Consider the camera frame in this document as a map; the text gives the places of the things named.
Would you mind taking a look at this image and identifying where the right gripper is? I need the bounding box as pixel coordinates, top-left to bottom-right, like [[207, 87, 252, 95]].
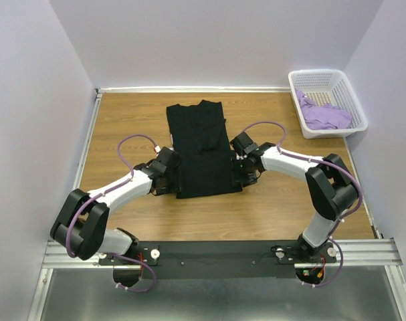
[[228, 156, 257, 188]]

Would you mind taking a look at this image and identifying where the black t shirt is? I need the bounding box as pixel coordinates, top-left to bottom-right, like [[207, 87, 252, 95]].
[[166, 100, 242, 199]]

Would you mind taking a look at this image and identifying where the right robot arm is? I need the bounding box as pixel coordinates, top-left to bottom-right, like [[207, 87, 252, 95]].
[[230, 132, 359, 262]]

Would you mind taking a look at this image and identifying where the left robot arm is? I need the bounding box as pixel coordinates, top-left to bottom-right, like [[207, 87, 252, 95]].
[[49, 147, 181, 264]]

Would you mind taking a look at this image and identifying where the purple t shirt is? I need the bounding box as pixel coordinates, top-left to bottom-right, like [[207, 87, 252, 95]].
[[295, 89, 352, 130]]

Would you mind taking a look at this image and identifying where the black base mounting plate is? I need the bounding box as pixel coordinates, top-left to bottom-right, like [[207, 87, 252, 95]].
[[98, 240, 337, 286]]

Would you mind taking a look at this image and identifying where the white plastic laundry basket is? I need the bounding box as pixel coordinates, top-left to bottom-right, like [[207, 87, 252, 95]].
[[288, 69, 368, 139]]

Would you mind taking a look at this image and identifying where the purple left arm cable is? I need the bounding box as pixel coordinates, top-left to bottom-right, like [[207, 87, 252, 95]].
[[66, 134, 163, 292]]

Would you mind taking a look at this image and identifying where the aluminium table frame rail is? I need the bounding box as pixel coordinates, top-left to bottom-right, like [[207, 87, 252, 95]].
[[29, 92, 401, 320]]

